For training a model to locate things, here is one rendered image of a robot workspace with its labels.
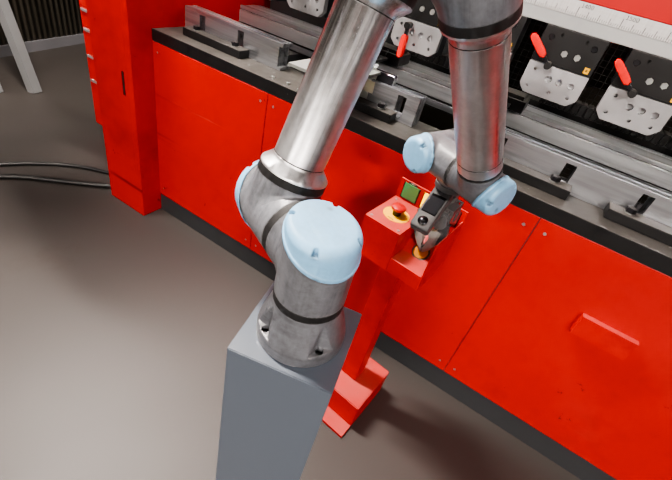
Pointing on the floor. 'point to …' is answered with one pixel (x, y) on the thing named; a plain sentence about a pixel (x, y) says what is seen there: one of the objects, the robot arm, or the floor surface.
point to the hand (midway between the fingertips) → (421, 249)
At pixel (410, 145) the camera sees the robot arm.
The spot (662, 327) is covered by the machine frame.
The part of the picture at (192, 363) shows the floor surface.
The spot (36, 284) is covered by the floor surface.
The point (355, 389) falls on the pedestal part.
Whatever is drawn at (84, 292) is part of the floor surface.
